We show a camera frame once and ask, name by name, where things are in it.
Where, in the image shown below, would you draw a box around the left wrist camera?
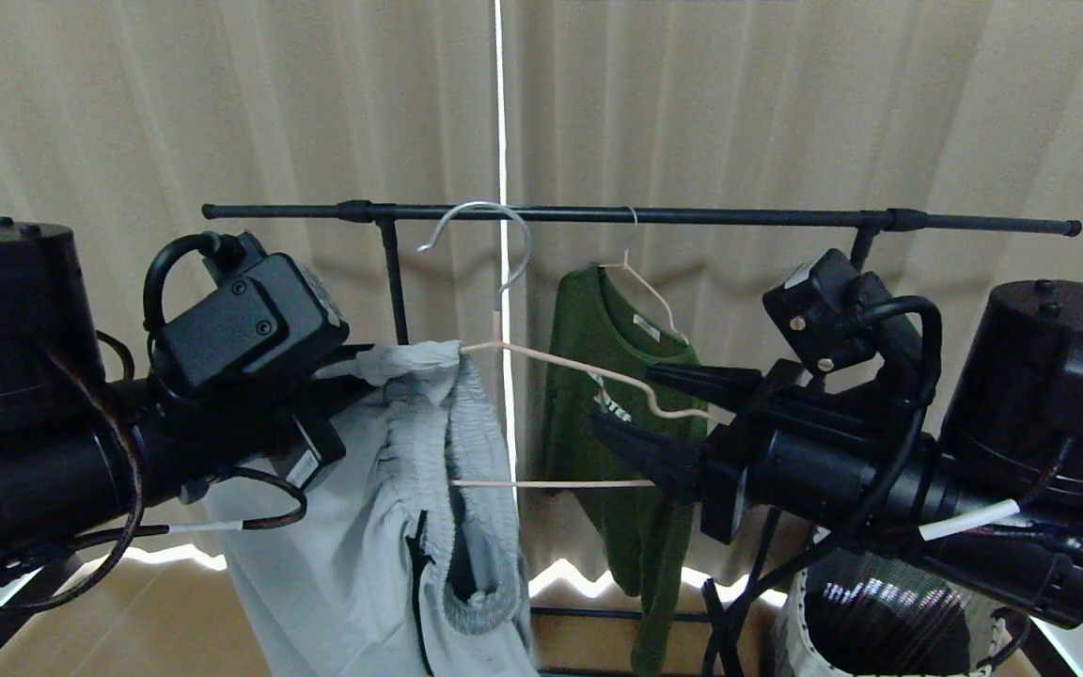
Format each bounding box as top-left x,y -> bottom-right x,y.
142,230 -> 352,401

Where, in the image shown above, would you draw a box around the pale grey shorts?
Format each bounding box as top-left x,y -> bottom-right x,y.
203,340 -> 542,677

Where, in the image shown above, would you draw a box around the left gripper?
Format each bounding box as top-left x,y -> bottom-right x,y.
0,376 -> 359,586

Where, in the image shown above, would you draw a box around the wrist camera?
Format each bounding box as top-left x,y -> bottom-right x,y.
142,230 -> 352,401
762,247 -> 928,415

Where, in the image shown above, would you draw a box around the pink clothes hanger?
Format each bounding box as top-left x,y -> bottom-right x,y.
417,200 -> 723,492
596,207 -> 693,347

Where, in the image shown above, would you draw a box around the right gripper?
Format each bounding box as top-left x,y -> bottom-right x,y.
589,360 -> 1083,631

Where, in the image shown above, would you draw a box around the beige curtain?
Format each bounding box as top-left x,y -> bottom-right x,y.
0,0 -> 1083,603

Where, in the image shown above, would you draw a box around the black clothes rack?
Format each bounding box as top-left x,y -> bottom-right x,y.
201,199 -> 1083,677

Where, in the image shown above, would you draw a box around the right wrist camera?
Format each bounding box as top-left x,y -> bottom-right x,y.
762,247 -> 928,415

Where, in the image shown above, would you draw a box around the green long-sleeved shirt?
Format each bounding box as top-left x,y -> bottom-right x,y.
541,266 -> 710,676

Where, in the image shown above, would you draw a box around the white laundry basket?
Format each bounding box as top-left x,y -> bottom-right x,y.
772,531 -> 1031,677

